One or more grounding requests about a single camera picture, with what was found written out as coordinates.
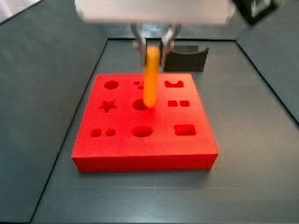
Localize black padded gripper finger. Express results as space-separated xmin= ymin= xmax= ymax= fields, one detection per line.
xmin=131 ymin=23 xmax=147 ymax=66

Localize red shape-sorting board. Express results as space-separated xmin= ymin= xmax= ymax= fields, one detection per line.
xmin=71 ymin=73 xmax=219 ymax=173

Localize yellow oval peg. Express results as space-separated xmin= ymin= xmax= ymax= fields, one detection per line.
xmin=145 ymin=45 xmax=161 ymax=108

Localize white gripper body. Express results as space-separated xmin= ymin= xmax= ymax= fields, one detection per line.
xmin=75 ymin=0 xmax=237 ymax=25

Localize black curved holder bracket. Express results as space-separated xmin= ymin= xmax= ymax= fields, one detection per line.
xmin=163 ymin=45 xmax=210 ymax=72

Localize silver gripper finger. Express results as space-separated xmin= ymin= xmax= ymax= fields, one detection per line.
xmin=161 ymin=24 xmax=182 ymax=67

